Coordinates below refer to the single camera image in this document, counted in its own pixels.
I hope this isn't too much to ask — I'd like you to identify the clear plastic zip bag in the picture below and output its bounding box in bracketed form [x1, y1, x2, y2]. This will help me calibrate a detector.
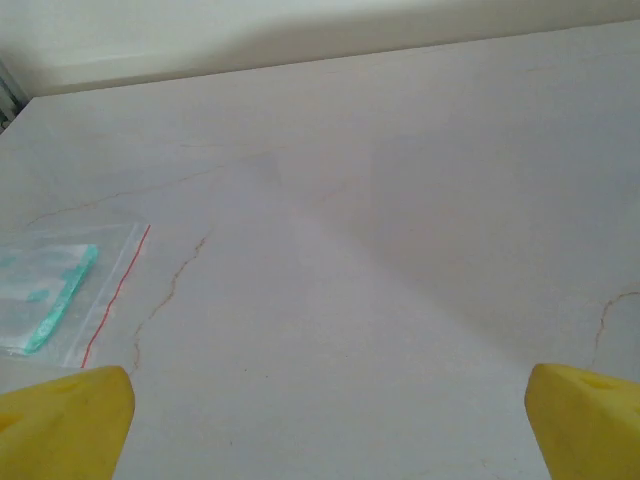
[0, 222, 152, 370]

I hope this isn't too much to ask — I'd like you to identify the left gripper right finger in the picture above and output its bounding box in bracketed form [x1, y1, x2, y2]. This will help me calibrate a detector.
[523, 363, 640, 480]

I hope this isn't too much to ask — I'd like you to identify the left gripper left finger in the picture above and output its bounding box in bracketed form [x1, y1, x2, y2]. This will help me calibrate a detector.
[0, 364, 136, 480]

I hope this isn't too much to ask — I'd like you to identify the aluminium frame corner post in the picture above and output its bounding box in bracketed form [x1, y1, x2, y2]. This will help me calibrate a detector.
[0, 57, 24, 134]

